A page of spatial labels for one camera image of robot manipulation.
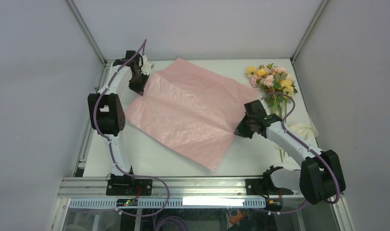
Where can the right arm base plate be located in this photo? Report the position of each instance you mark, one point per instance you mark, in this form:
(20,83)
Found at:
(264,187)

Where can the aluminium front rail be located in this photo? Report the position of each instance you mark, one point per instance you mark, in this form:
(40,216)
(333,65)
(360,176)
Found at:
(95,187)

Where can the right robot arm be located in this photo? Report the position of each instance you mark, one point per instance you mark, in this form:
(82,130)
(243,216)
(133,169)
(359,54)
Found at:
(320,177)

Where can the yellow fake flower stem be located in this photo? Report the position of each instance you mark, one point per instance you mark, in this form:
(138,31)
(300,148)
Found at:
(285,87)

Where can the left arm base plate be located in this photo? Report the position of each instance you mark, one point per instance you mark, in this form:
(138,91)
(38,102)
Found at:
(126,186)

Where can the cream ribbon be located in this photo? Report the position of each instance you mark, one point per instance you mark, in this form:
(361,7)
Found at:
(305,130)

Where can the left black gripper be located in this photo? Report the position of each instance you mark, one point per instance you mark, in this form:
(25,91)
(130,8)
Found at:
(139,89)

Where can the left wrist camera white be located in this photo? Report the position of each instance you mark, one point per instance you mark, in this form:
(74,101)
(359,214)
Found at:
(147,66)

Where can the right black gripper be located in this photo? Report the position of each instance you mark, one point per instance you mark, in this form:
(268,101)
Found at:
(240,131)

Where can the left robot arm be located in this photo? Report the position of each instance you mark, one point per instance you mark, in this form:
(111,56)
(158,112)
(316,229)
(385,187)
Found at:
(106,107)

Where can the white led light bar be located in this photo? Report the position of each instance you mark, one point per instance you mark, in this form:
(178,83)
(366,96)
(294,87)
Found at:
(211,201)

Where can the pink purple wrapping paper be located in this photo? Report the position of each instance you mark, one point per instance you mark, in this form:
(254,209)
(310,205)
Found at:
(192,111)

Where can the pink fake flower stem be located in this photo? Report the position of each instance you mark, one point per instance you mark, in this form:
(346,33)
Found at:
(269,79)

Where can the white fake flower stem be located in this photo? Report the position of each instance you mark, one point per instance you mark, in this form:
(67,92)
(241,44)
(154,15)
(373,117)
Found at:
(283,154)

